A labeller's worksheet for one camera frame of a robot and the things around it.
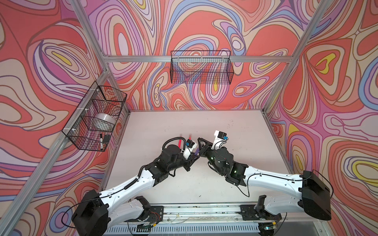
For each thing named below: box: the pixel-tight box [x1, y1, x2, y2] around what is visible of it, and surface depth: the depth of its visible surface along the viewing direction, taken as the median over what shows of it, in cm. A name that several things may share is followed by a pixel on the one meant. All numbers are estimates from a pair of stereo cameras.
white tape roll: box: [94, 113, 117, 125], surface depth 75 cm
